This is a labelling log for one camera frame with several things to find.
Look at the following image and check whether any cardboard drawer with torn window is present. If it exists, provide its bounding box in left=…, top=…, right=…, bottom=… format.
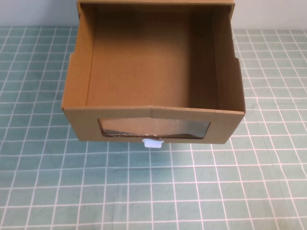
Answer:
left=61, top=2, right=248, bottom=145

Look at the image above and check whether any upper cardboard drawer box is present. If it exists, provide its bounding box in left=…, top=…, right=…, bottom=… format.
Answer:
left=76, top=0, right=236, bottom=13

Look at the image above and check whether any green grid tablecloth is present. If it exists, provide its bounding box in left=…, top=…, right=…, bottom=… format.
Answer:
left=0, top=25, right=307, bottom=230

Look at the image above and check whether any white plastic handle, torn-window drawer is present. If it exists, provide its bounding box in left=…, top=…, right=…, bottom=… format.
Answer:
left=143, top=138, right=165, bottom=149

